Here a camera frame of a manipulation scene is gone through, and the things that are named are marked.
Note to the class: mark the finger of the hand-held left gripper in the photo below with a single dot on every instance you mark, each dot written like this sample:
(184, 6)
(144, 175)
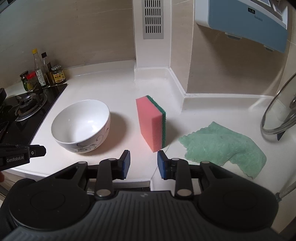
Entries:
(34, 151)

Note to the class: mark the dark lid jar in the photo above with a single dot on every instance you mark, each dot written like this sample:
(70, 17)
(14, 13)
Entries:
(24, 80)

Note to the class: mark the metal rod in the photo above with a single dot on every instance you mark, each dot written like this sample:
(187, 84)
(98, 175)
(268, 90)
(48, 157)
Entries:
(285, 191)

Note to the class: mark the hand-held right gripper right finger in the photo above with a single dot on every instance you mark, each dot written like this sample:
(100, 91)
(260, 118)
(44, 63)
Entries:
(161, 165)

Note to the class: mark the grey vent grille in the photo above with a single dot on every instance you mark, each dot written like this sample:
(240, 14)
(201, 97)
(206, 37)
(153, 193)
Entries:
(153, 18)

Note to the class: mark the yellow cap clear bottle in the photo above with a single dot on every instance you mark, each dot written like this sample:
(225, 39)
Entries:
(39, 71)

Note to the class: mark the gas stove burner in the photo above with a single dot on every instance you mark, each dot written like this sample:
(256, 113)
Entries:
(30, 105)

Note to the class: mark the white patterned bowl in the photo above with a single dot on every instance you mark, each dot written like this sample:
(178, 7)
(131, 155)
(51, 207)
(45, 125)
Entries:
(78, 125)

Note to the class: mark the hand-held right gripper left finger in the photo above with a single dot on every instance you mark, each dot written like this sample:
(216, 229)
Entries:
(126, 164)

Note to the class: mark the black glass gas stove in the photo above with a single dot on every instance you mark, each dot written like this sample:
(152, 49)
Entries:
(49, 95)

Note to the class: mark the sauce jar checkered lid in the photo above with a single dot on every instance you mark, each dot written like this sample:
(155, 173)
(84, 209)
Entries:
(57, 75)

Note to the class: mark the red lid jar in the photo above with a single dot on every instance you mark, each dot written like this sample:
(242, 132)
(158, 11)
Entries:
(32, 80)

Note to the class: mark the black cap oil bottle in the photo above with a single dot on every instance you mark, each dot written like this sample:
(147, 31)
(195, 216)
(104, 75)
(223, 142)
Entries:
(48, 69)

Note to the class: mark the pink and green sponge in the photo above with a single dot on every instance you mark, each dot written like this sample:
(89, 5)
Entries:
(148, 120)

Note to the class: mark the green cloth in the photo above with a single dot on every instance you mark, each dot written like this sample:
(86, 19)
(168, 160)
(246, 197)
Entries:
(219, 143)

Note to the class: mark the blue and white water heater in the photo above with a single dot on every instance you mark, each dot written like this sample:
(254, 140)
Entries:
(242, 20)

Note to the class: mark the glass pot lid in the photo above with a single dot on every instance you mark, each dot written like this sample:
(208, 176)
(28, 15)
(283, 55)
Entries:
(284, 104)

